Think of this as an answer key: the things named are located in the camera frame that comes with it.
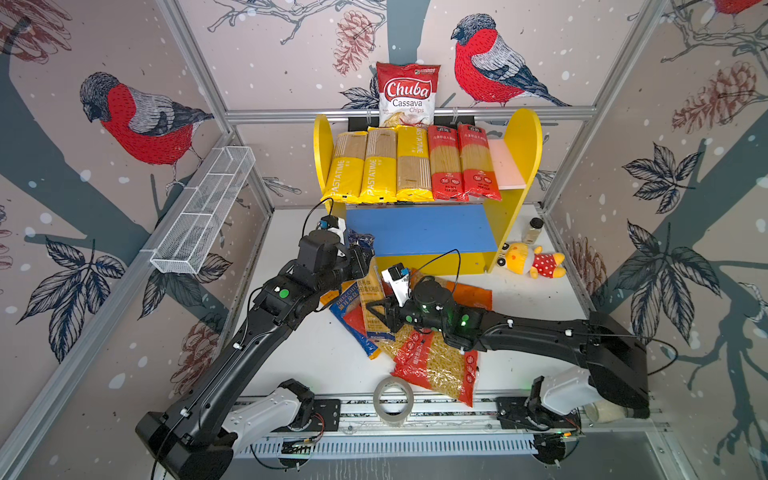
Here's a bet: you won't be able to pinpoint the red macaroni bag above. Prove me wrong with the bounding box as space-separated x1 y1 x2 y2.
379 325 479 407
343 299 415 360

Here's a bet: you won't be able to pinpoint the yellow Pastatime spaghetti bag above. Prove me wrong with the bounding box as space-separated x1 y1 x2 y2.
323 131 368 204
359 128 397 204

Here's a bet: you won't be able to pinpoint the red spaghetti bag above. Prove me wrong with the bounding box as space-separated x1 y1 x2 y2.
457 124 501 201
427 125 469 202

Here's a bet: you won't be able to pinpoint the dark blue spaghetti bag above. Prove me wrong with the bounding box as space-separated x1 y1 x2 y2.
348 230 395 340

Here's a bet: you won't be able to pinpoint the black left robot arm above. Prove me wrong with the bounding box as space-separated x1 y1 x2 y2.
136 230 373 479

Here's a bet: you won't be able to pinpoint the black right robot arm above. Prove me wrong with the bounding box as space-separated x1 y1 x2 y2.
366 276 650 419

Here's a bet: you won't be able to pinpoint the blue orange pasta bag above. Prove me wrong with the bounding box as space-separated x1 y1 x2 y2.
320 281 380 360

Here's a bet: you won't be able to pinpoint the yellow shelf pink blue boards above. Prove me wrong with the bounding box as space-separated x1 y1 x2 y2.
322 108 543 276

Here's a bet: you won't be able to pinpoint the orange Pastatime pasta bag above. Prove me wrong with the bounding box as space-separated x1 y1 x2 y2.
409 271 493 312

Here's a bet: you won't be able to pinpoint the clear tape roll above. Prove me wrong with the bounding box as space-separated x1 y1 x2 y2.
372 376 415 428

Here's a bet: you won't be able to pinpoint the yellow plush toy red dress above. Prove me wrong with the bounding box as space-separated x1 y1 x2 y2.
496 243 566 279

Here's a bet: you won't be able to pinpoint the small spice jar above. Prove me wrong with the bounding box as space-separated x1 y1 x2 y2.
523 217 544 245

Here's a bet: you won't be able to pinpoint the red Chuba cassava chips bag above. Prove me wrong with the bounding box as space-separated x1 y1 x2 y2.
376 62 440 128

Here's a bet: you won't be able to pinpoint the glass jar black lid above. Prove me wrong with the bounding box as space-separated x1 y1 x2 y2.
584 400 650 424

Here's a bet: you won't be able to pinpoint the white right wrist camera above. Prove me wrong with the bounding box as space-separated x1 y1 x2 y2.
382 263 410 307

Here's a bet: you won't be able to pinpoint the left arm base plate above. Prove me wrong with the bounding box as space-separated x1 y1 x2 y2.
277 399 341 433

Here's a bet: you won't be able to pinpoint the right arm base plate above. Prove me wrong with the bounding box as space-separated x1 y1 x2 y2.
495 397 581 432

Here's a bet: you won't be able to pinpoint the white wire mesh basket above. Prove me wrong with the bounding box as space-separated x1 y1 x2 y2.
150 146 255 275

